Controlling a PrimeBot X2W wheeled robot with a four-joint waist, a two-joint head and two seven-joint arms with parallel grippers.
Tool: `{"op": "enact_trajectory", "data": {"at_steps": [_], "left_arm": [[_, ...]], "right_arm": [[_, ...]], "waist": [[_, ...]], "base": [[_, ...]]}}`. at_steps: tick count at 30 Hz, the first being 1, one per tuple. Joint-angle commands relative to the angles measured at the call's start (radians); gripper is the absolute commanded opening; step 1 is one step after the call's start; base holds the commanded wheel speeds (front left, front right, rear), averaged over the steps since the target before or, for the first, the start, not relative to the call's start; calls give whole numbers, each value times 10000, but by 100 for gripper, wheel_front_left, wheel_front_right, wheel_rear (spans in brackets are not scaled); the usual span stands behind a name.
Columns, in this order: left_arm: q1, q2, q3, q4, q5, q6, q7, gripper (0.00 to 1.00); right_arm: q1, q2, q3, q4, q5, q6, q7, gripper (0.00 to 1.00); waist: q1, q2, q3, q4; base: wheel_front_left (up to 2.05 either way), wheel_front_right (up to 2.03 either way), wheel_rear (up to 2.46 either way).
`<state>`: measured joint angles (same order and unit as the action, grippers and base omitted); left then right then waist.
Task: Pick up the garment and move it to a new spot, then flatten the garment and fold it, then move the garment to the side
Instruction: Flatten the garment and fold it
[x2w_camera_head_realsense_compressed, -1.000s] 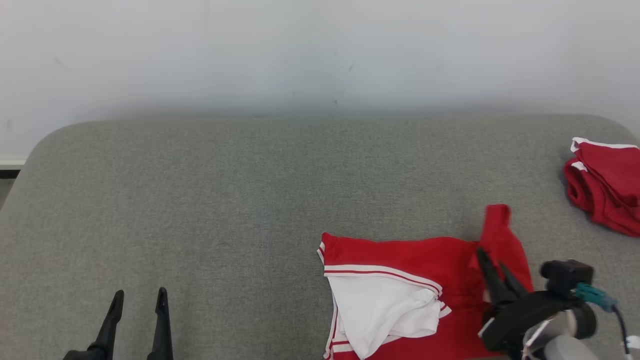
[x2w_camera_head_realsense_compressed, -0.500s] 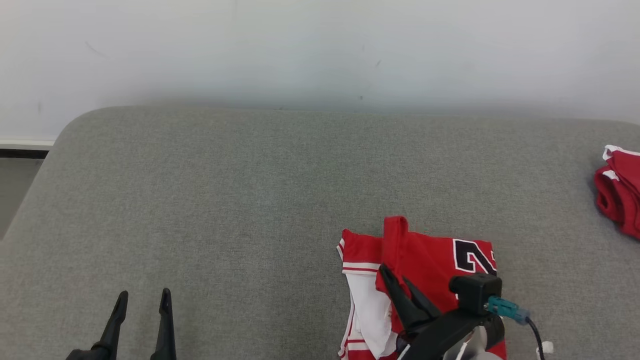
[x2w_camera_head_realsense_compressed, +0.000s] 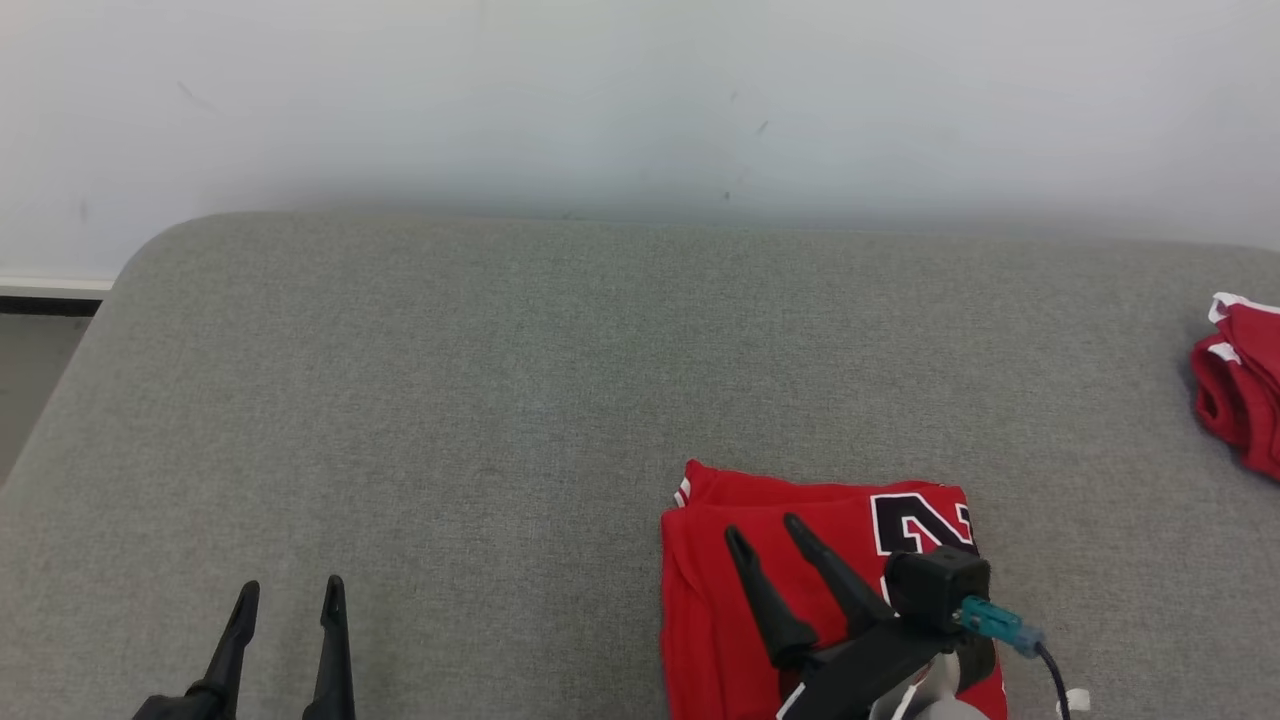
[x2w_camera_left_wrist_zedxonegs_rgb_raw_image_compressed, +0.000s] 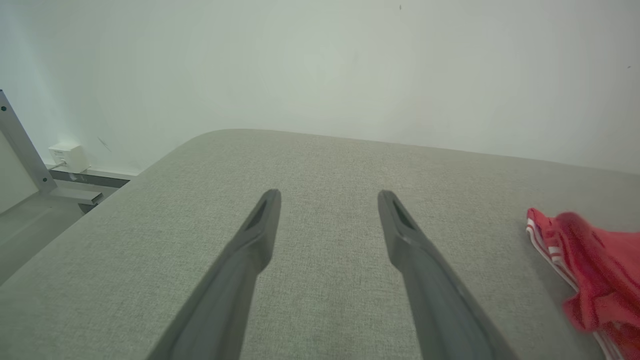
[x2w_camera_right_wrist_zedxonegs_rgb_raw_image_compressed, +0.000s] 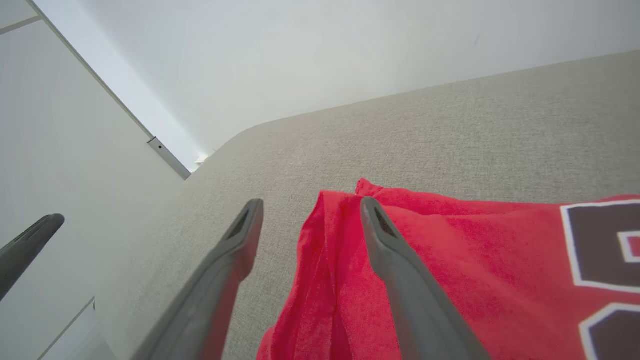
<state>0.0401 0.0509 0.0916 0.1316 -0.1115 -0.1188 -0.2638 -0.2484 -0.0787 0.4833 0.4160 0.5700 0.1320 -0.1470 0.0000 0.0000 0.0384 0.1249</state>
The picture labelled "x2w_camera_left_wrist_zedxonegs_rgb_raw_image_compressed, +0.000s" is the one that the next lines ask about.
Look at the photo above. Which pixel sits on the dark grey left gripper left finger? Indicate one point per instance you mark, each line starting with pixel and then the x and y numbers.
pixel 225 290

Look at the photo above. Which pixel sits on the red jersey with white sleeves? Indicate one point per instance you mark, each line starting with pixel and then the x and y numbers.
pixel 600 265

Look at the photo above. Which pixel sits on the dark baseboard with white top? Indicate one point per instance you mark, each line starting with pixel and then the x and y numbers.
pixel 95 177

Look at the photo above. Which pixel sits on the grey metal floor beam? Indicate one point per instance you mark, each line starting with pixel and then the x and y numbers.
pixel 77 197

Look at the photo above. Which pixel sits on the white power adapter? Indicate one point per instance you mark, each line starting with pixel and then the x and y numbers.
pixel 70 156

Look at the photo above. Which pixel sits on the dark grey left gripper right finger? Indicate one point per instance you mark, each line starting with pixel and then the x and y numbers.
pixel 435 295

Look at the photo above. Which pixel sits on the grey metal frame post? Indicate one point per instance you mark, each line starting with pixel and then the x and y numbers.
pixel 22 145

